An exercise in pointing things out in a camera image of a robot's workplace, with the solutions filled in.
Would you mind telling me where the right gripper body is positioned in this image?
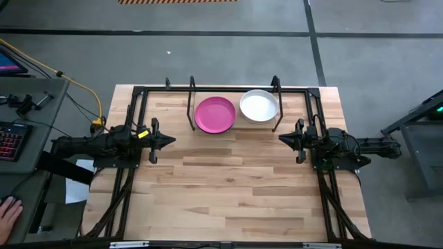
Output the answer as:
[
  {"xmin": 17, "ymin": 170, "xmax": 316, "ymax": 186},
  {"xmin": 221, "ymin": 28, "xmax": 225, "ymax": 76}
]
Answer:
[{"xmin": 296, "ymin": 118, "xmax": 318, "ymax": 165}]

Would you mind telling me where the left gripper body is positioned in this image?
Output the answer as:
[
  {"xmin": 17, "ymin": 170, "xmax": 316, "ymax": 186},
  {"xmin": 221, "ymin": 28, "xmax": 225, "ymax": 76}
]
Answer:
[{"xmin": 140, "ymin": 117, "xmax": 163, "ymax": 165}]

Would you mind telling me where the white round plate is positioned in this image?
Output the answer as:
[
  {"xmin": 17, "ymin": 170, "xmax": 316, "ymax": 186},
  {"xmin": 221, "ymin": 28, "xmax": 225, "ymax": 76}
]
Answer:
[{"xmin": 239, "ymin": 89, "xmax": 279, "ymax": 125}]

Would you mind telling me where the pink round plate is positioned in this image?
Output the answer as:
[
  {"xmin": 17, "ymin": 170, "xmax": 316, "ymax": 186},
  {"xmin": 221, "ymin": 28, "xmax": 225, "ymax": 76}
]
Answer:
[{"xmin": 194, "ymin": 96, "xmax": 237, "ymax": 134}]

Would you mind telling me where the white paper sheet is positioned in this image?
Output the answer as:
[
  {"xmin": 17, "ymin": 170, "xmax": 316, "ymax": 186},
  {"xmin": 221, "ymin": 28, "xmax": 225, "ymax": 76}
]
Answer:
[{"xmin": 64, "ymin": 158, "xmax": 96, "ymax": 205}]

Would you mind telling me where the grey metal stand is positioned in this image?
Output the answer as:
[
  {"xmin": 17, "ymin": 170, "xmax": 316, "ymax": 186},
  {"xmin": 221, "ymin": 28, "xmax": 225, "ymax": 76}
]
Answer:
[{"xmin": 380, "ymin": 89, "xmax": 443, "ymax": 202}]

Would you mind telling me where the grey side table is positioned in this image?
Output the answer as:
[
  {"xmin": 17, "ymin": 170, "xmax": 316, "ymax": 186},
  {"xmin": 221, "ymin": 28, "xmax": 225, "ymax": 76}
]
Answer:
[{"xmin": 0, "ymin": 76, "xmax": 70, "ymax": 245}]

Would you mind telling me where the black clamp tool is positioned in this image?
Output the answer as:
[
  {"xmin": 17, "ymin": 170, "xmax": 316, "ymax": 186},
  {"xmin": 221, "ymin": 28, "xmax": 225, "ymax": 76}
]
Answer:
[{"xmin": 6, "ymin": 91, "xmax": 55, "ymax": 116}]

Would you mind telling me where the keyboard with red backlight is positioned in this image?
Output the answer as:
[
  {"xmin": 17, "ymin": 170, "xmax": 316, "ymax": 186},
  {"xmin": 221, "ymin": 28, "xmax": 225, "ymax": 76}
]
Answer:
[{"xmin": 0, "ymin": 121, "xmax": 34, "ymax": 162}]

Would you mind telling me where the black computer mouse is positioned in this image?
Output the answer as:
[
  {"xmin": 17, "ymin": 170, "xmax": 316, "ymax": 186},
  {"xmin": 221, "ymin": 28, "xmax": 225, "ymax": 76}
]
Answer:
[{"xmin": 0, "ymin": 194, "xmax": 24, "ymax": 208}]

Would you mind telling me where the person's hand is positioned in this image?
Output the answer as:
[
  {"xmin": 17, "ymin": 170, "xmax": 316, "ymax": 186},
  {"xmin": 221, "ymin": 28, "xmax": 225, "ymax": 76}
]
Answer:
[{"xmin": 0, "ymin": 197, "xmax": 24, "ymax": 245}]

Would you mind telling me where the monitor with pink blue screen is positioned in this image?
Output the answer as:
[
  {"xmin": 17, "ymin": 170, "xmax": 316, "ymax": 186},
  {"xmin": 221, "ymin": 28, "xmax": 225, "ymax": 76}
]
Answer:
[{"xmin": 0, "ymin": 48, "xmax": 29, "ymax": 75}]

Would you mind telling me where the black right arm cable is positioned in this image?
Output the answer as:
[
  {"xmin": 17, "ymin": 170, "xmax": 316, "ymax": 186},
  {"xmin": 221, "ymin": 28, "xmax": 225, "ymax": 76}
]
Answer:
[{"xmin": 312, "ymin": 113, "xmax": 328, "ymax": 131}]

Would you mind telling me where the black aluminium table frame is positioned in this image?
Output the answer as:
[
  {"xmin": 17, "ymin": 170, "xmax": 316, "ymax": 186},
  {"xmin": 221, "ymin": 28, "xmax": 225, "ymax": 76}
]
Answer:
[{"xmin": 80, "ymin": 77, "xmax": 373, "ymax": 243}]

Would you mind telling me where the wooden shelf black metal frame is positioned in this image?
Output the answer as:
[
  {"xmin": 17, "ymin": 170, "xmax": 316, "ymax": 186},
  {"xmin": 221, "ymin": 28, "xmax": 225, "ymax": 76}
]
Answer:
[{"xmin": 186, "ymin": 75, "xmax": 284, "ymax": 133}]

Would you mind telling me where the black flat strap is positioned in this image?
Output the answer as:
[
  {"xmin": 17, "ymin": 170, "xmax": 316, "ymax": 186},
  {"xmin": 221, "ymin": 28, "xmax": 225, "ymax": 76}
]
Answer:
[{"xmin": 36, "ymin": 151, "xmax": 95, "ymax": 186}]

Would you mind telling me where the yellow cable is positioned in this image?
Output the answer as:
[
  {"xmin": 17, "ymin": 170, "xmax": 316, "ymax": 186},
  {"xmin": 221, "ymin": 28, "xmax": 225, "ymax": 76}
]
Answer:
[{"xmin": 0, "ymin": 37, "xmax": 105, "ymax": 122}]

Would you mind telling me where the silver metal bracket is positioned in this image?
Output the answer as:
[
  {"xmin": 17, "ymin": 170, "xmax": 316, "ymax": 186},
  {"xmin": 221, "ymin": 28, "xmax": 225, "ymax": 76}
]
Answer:
[
  {"xmin": 302, "ymin": 242, "xmax": 343, "ymax": 249},
  {"xmin": 109, "ymin": 241, "xmax": 150, "ymax": 249}
]

